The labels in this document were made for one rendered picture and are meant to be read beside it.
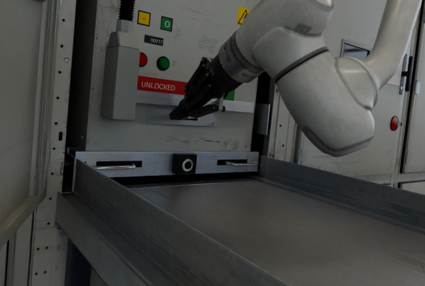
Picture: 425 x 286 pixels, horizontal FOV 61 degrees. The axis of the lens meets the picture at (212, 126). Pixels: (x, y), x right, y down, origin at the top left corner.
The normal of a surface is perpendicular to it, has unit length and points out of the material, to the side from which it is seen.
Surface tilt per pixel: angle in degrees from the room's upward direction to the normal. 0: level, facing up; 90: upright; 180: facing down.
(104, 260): 90
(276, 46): 110
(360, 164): 90
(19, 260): 90
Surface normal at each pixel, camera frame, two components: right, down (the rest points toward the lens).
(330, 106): -0.19, 0.04
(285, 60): -0.55, 0.26
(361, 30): 0.59, 0.11
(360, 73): 0.28, -0.31
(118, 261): -0.80, -0.04
